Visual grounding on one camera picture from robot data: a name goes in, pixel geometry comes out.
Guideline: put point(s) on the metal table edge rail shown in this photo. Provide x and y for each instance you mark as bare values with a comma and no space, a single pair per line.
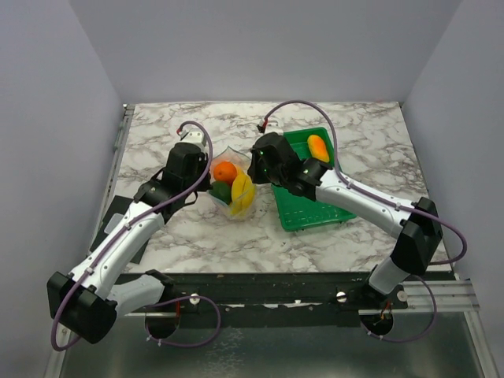
119,147

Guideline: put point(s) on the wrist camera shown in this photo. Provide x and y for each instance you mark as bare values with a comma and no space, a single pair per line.
270,127
193,136

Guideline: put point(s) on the green avocado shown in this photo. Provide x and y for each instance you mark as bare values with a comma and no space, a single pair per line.
221,191

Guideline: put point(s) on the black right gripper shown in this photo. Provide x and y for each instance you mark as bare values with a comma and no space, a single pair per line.
253,172

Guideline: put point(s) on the yellow orange mango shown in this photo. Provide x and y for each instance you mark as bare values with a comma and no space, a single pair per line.
318,148

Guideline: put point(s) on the black mounting rail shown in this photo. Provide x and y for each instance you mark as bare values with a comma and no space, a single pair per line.
273,300

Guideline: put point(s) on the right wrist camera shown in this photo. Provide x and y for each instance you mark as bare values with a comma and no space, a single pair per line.
270,127

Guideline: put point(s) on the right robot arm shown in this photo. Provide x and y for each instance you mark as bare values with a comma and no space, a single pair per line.
413,225

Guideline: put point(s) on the orange fruit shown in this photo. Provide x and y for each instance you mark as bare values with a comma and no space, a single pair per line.
225,171

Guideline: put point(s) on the clear zip top bag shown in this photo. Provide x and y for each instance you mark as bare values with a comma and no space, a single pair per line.
242,163

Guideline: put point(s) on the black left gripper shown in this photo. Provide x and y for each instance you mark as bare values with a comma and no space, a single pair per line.
205,184

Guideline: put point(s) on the yellow banana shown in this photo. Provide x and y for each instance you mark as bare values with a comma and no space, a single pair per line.
243,192

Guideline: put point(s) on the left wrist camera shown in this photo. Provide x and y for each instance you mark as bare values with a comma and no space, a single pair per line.
193,136

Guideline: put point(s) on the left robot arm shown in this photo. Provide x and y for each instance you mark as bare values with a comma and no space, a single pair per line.
88,300

